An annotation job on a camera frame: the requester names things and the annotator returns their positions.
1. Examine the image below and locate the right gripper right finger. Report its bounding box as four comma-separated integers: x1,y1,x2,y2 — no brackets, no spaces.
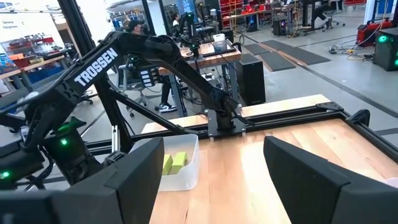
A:
263,136,398,224

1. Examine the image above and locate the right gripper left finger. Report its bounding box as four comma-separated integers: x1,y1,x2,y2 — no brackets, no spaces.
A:
0,138,165,224

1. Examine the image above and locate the small green block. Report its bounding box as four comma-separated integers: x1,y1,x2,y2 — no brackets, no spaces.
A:
162,154,174,176

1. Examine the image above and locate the green arch block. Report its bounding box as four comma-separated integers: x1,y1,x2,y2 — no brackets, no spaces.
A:
170,151,189,175

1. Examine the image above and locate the white plastic bin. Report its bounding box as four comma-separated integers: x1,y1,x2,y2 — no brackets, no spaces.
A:
129,133,200,192

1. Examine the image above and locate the black button box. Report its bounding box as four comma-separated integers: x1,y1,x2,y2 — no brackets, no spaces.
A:
139,68,154,88

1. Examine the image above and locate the plain black computer tower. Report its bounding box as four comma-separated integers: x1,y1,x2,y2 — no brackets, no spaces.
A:
234,57,267,106

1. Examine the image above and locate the short black floor mat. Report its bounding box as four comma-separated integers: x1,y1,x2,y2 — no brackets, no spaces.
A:
258,51,296,73

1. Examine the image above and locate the long black floor mat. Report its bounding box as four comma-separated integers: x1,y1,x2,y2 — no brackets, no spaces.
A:
261,39,331,66

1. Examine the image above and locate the small black floor mat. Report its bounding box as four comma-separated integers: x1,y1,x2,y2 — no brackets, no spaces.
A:
242,43,271,56

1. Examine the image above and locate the wooden workbench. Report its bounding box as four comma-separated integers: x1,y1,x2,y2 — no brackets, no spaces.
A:
158,40,243,118

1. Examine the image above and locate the computer tower with green lights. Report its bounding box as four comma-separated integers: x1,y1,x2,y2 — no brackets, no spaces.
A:
372,27,398,72

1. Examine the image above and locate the person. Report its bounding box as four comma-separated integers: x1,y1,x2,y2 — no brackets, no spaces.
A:
126,19,178,113
170,12,182,29
310,0,333,30

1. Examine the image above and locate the small clear bin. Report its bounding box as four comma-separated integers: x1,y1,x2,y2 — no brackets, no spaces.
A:
212,33,229,53

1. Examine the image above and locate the red machine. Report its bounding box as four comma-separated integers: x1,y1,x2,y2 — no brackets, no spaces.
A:
356,18,394,47

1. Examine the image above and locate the black table frame rail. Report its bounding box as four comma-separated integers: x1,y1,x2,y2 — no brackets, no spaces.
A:
83,101,398,162

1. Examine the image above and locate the black diagonal frame brace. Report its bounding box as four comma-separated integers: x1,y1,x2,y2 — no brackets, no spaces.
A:
107,82,200,136

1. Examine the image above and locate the black frame handle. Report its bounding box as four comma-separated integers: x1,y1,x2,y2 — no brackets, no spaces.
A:
347,108,371,127

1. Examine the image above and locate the floor cable bundle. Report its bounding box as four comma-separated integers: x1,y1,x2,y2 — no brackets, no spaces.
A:
328,39,374,62

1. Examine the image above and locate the black rig frame post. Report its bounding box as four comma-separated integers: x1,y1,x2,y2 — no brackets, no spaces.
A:
57,0,134,153

